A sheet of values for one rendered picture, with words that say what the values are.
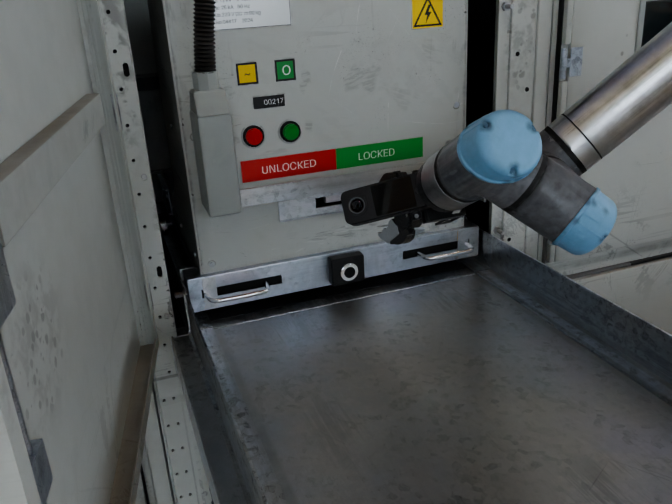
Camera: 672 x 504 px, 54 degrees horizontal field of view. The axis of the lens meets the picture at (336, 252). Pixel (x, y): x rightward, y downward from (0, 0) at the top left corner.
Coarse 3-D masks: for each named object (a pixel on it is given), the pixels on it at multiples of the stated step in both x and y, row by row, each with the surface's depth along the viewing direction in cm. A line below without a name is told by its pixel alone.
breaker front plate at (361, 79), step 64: (192, 0) 94; (320, 0) 101; (384, 0) 104; (448, 0) 108; (192, 64) 97; (320, 64) 104; (384, 64) 108; (448, 64) 112; (320, 128) 107; (384, 128) 111; (448, 128) 116; (192, 192) 104; (256, 256) 111
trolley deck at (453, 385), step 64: (256, 320) 110; (320, 320) 108; (384, 320) 107; (448, 320) 106; (512, 320) 105; (192, 384) 93; (256, 384) 92; (320, 384) 91; (384, 384) 90; (448, 384) 89; (512, 384) 88; (576, 384) 88; (320, 448) 78; (384, 448) 78; (448, 448) 77; (512, 448) 76; (576, 448) 76; (640, 448) 75
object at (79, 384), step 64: (0, 0) 55; (64, 0) 79; (0, 64) 53; (64, 64) 75; (0, 128) 51; (64, 128) 64; (0, 192) 44; (64, 192) 68; (128, 192) 96; (0, 256) 41; (64, 256) 66; (128, 256) 99; (0, 320) 40; (64, 320) 63; (128, 320) 97; (0, 384) 38; (64, 384) 60; (128, 384) 91; (0, 448) 38; (64, 448) 58; (128, 448) 81
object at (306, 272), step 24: (432, 240) 121; (456, 240) 123; (264, 264) 111; (288, 264) 112; (312, 264) 114; (384, 264) 119; (408, 264) 121; (192, 288) 108; (240, 288) 111; (264, 288) 112; (288, 288) 114; (312, 288) 115
